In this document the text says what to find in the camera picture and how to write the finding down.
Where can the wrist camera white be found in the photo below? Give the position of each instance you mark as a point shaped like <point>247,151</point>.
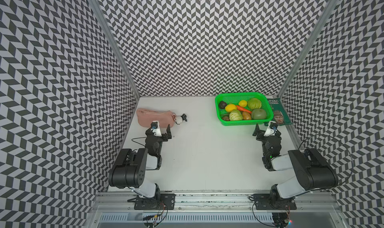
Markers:
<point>271,129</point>
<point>155,129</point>

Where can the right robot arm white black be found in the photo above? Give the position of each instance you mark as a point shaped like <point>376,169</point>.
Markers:
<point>312,171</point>

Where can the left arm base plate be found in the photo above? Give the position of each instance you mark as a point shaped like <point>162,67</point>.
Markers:
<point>165,200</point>

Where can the green snack packet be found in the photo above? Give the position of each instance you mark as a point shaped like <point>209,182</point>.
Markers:
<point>280,115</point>

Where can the light green cabbage front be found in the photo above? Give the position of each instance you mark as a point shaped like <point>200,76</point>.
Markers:
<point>235,115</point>

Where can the green apple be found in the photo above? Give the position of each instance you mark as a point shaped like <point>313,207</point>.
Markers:
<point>259,114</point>

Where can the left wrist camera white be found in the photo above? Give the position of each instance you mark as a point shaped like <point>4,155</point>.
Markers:
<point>155,129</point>

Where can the dark brown round fruit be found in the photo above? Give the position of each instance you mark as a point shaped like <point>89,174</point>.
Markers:
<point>222,105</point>

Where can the orange carrot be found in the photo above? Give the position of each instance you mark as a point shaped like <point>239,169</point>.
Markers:
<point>242,109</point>

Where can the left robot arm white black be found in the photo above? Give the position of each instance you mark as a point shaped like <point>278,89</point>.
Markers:
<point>130,167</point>

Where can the pink fabric bag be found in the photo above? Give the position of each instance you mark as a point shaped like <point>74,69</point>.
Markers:
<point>147,117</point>

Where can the yellow lemon small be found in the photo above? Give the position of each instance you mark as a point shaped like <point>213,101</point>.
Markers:
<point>243,103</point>

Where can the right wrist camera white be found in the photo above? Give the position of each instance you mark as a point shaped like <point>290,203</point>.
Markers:
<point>271,129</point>

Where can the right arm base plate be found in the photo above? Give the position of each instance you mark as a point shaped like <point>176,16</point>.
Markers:
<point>265,202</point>

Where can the yellow lemon large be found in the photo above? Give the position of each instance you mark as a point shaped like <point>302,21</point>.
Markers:
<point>230,107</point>

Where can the corner aluminium post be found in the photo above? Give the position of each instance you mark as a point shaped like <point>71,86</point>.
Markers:
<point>94,5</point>
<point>330,6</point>

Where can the right corner aluminium post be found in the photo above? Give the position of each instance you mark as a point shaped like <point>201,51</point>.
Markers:
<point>330,6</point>

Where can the brown potato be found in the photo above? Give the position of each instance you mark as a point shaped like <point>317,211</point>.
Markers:
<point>246,116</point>

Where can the left corner aluminium post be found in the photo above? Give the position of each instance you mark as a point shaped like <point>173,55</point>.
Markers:
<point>94,5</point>

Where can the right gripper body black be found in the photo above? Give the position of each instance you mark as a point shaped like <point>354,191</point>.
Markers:
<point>260,137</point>

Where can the aluminium front rail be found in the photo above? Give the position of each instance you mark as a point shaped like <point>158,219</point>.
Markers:
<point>219,201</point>

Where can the green cabbage back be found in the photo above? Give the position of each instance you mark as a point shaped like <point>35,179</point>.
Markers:
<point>254,103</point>

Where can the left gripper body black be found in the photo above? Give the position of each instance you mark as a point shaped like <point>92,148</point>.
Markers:
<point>163,138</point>

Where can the green plastic basket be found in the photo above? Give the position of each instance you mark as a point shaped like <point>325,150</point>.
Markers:
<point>235,98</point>

